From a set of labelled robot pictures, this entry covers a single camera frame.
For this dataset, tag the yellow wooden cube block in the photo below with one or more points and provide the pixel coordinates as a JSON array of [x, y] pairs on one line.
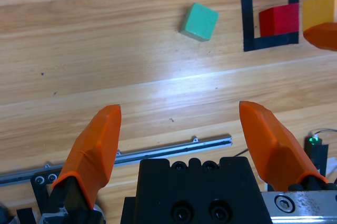
[[318, 10]]

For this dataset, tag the black metal corner bracket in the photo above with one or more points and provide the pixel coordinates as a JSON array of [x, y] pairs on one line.
[[37, 181]]

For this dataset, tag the black dongle with green light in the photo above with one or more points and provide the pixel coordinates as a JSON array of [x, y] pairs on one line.
[[317, 155]]

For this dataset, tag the black tape square outline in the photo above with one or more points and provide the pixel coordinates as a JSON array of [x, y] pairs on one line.
[[247, 23]]

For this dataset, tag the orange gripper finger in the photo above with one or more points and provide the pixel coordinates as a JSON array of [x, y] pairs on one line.
[[94, 150], [273, 145], [322, 37]]

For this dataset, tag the black tape piece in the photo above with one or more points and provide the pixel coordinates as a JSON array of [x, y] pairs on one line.
[[26, 217]]

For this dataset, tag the green wooden cube block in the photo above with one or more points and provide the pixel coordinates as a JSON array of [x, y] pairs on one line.
[[201, 21]]

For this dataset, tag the thin aluminium rail with tabs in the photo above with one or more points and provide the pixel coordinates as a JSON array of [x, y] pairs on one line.
[[158, 151]]

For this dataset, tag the red wooden cube block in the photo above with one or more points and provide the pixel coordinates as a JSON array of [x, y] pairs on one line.
[[279, 21]]

